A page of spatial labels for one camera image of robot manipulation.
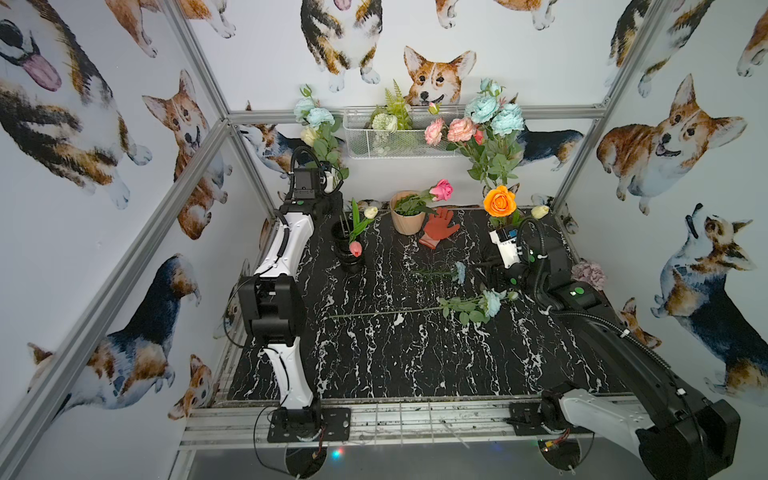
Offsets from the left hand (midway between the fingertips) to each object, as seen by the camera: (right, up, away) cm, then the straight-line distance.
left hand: (341, 190), depth 92 cm
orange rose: (+43, -6, -18) cm, 47 cm away
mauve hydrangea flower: (+75, -25, -1) cm, 79 cm away
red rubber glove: (+32, -11, +24) cm, 42 cm away
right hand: (+38, -20, -16) cm, 46 cm away
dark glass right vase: (+47, -10, -6) cm, 48 cm away
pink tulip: (+6, -17, -13) cm, 23 cm away
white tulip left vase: (+6, -11, -1) cm, 12 cm away
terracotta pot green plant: (+21, -5, +18) cm, 28 cm away
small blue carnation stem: (+37, -27, +6) cm, 46 cm away
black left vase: (-1, -13, +3) cm, 14 cm away
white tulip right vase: (+56, -8, -12) cm, 57 cm away
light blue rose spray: (+44, -34, -4) cm, 56 cm away
